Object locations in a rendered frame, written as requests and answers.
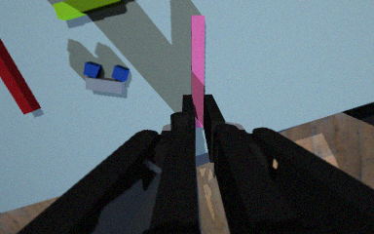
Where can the red rod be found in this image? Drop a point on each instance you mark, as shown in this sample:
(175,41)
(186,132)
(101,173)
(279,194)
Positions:
(15,83)

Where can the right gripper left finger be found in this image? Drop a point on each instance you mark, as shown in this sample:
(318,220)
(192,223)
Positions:
(109,197)

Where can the pink rod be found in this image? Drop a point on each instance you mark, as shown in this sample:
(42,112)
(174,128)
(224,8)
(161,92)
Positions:
(198,67)

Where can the lime green rod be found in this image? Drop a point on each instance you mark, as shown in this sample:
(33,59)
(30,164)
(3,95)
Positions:
(71,9)

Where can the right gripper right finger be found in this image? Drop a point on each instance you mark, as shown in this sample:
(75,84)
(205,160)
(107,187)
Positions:
(308,195)

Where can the small blue block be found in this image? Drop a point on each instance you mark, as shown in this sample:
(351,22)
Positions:
(92,69)
(120,73)

